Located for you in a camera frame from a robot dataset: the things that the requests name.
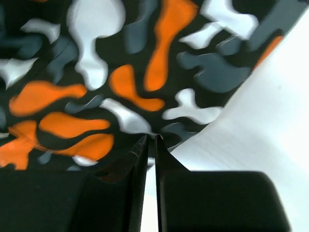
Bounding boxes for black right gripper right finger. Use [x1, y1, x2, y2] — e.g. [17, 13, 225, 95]
[154, 137, 291, 232]

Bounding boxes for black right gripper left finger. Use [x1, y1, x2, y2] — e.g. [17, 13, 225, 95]
[0, 136, 148, 232]

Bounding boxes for orange black camouflage shorts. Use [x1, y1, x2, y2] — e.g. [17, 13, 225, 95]
[0, 0, 309, 170]

